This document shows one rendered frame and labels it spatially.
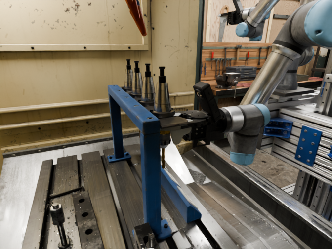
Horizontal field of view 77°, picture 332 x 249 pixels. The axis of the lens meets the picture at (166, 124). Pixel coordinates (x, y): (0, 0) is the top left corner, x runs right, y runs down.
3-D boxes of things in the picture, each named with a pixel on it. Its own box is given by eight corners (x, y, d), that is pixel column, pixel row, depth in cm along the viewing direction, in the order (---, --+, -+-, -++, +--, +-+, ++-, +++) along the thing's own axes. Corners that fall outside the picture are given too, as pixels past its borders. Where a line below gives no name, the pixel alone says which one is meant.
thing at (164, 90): (151, 107, 53) (150, 81, 50) (168, 106, 54) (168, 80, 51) (155, 112, 49) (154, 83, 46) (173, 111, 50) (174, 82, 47)
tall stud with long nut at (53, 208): (70, 239, 54) (62, 198, 50) (70, 247, 52) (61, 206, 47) (59, 242, 53) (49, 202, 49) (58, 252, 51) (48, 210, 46)
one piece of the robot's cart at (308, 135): (295, 158, 104) (303, 124, 98) (312, 166, 97) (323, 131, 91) (293, 158, 104) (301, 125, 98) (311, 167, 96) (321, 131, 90)
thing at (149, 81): (139, 99, 62) (138, 75, 60) (153, 98, 63) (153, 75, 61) (143, 102, 58) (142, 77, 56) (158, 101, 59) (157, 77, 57)
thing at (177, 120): (181, 118, 51) (181, 114, 50) (191, 125, 46) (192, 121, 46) (153, 121, 48) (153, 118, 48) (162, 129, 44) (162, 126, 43)
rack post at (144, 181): (165, 221, 60) (165, 124, 50) (174, 235, 55) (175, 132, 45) (132, 232, 56) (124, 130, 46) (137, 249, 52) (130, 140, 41)
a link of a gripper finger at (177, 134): (164, 151, 48) (193, 142, 54) (164, 127, 46) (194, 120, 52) (156, 146, 51) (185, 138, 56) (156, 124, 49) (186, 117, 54)
